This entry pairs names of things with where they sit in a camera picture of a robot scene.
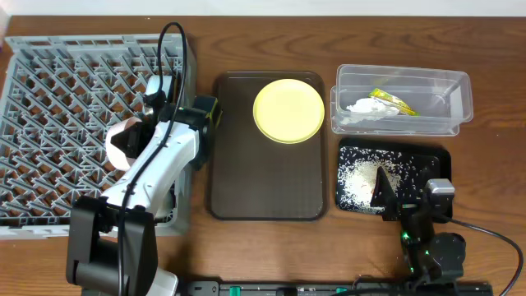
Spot yellow plate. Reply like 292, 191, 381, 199
252, 79, 325, 144

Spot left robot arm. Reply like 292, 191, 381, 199
66, 95, 222, 295

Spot grey dishwasher rack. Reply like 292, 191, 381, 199
1, 34, 196, 240

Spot rice grains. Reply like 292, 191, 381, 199
335, 146, 416, 215

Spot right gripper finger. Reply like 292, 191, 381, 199
370, 167, 396, 207
417, 158, 441, 181

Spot white tissue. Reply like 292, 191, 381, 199
341, 97, 400, 124

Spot green snack wrapper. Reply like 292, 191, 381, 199
369, 88, 420, 116

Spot dark brown serving tray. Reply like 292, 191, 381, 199
206, 71, 328, 221

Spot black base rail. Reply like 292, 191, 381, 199
176, 280, 493, 296

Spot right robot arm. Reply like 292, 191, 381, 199
370, 167, 466, 291

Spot black waste tray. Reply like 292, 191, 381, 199
335, 138, 452, 215

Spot white bowl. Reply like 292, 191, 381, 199
105, 117, 141, 171

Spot white paper cup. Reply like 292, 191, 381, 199
156, 188, 176, 219

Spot clear plastic bin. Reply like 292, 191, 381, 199
331, 64, 473, 133

